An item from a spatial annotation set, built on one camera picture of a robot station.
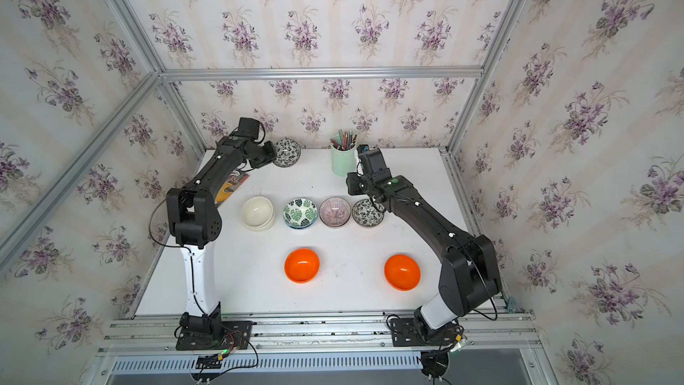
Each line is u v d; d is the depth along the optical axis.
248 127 0.78
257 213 0.95
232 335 0.73
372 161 0.63
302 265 0.85
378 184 0.62
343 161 1.04
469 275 0.42
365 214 0.98
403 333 0.73
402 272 0.82
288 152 1.01
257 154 0.84
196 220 0.57
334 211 0.96
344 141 1.05
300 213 0.96
